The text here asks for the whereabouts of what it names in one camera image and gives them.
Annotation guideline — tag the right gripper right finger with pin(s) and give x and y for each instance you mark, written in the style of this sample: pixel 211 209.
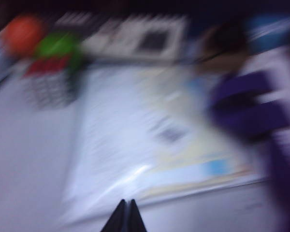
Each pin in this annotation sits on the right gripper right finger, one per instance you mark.
pixel 136 220

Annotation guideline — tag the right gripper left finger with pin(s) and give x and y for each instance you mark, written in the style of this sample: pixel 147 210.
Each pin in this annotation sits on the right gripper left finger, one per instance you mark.
pixel 118 220

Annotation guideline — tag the paper document in sleeve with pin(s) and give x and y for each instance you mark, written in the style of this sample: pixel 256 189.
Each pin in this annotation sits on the paper document in sleeve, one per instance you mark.
pixel 135 133

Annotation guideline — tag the rubik's cube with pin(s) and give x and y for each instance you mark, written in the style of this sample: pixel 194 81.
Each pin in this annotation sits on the rubik's cube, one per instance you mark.
pixel 48 82

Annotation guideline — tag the purple cloth bag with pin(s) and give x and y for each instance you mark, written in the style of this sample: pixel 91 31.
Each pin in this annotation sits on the purple cloth bag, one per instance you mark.
pixel 244 101

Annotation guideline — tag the white grey keyboard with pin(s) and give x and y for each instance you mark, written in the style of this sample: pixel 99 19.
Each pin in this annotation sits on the white grey keyboard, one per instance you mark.
pixel 125 41

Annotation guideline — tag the large green apple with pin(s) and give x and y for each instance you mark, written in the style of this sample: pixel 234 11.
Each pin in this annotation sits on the large green apple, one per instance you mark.
pixel 55 46

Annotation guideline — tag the black computer mouse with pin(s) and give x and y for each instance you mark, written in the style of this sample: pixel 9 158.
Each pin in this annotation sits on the black computer mouse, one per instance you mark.
pixel 227 38

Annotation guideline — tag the orange fruit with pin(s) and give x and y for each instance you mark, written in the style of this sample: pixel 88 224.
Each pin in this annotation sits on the orange fruit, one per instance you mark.
pixel 24 35

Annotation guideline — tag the blue white packet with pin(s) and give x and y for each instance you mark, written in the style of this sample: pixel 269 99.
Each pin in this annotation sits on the blue white packet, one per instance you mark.
pixel 263 36

